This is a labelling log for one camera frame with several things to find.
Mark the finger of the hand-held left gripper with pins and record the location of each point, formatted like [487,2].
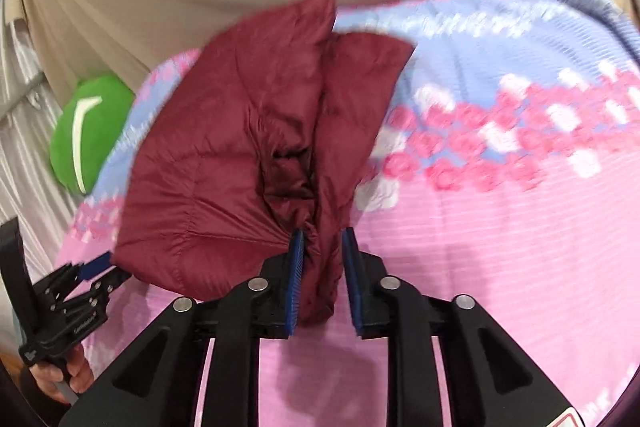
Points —
[112,281]
[97,266]

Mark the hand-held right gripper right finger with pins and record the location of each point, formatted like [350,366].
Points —
[352,282]

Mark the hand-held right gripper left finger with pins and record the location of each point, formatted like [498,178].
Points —
[296,277]

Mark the maroon quilted puffer jacket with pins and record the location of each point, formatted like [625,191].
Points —
[225,132]

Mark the person's left hand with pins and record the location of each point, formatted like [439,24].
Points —
[47,379]

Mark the silver satin curtain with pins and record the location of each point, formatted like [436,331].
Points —
[30,157]

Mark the green plush pillow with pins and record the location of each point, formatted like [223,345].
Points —
[107,132]

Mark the floral striped bed sheet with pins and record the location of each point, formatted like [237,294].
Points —
[500,232]

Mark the grey metal rod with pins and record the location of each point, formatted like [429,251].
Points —
[25,94]

